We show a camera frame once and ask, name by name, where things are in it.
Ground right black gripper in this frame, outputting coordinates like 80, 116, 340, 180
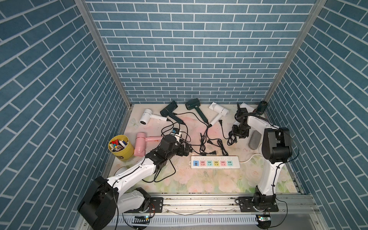
231, 125, 248, 139

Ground black power cord with plug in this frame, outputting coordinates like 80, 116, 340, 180
198, 119, 239, 156

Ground white power strip coloured sockets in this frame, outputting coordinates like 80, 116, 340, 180
190, 156, 240, 169

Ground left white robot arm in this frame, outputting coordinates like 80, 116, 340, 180
77, 135, 192, 230

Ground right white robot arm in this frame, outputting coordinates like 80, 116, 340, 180
232, 104, 292, 212

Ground white folding hair dryer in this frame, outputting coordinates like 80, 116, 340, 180
209, 102, 230, 127

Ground dark green dryer right corner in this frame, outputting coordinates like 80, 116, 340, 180
255, 101, 268, 115

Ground dark green dryer angled nozzle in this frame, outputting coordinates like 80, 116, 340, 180
160, 101, 185, 125

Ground pink hair dryer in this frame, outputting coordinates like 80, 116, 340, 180
134, 132, 163, 157

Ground dark green dryer centre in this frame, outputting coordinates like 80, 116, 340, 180
186, 98, 209, 124

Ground white hair dryer far left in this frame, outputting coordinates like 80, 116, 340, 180
140, 109, 169, 125

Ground yellow cup of pens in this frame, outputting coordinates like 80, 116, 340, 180
108, 135, 134, 161

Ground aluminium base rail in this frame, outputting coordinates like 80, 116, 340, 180
100, 194, 327, 230

